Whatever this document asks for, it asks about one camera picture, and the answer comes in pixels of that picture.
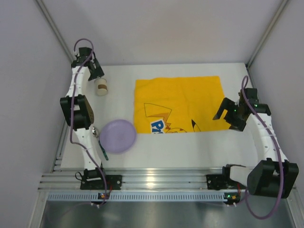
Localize purple plastic plate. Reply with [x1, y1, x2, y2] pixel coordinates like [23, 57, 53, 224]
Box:
[100, 119, 137, 154]

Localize spoon with green handle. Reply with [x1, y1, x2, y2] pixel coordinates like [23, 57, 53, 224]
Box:
[92, 126, 109, 161]

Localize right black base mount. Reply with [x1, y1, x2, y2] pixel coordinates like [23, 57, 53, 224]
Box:
[206, 174, 246, 190]

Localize aluminium rail frame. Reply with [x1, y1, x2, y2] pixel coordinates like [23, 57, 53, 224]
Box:
[38, 167, 296, 192]

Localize paper cup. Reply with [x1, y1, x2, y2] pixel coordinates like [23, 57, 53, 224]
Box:
[94, 78, 108, 96]

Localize slotted grey cable duct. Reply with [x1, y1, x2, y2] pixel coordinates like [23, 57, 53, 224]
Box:
[47, 192, 240, 204]

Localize yellow pikachu cloth placemat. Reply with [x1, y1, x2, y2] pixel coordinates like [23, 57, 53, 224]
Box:
[133, 76, 229, 134]

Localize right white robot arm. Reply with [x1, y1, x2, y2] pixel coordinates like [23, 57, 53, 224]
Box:
[213, 88, 299, 199]

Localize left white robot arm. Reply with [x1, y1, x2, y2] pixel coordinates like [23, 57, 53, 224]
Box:
[60, 47, 107, 190]

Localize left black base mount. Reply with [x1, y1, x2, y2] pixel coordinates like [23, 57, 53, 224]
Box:
[79, 174, 123, 190]

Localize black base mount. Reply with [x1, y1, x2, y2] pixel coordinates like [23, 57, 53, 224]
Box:
[79, 174, 123, 190]
[206, 174, 246, 190]

